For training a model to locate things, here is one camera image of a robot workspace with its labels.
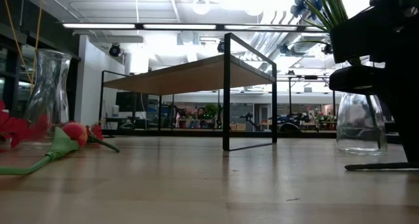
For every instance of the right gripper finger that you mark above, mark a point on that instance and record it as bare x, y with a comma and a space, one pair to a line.
352, 40
360, 80

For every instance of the blue artificial flower bunch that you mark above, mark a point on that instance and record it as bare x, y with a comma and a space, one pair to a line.
334, 8

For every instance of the orange artificial tulip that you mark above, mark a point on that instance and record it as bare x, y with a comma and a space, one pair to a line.
62, 145

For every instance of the clear glass vase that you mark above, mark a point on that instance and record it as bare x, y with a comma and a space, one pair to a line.
49, 86
357, 125

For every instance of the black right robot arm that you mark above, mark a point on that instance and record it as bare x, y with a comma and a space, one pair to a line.
412, 125

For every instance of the black round spotlight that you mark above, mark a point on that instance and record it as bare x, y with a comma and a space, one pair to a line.
327, 48
221, 46
114, 50

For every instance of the green potted plant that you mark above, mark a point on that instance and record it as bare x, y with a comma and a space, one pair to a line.
211, 110

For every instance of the round pendant lamp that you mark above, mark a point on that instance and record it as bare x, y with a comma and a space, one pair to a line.
201, 6

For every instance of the long ceiling light bar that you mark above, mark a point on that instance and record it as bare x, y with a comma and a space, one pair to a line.
180, 26

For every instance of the black switched-off monitor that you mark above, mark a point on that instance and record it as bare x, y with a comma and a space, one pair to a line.
129, 101

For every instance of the small red flower sprig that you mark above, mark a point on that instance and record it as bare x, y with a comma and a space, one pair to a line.
96, 131

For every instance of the wooden shelf black metal frame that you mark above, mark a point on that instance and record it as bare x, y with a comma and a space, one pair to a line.
196, 75

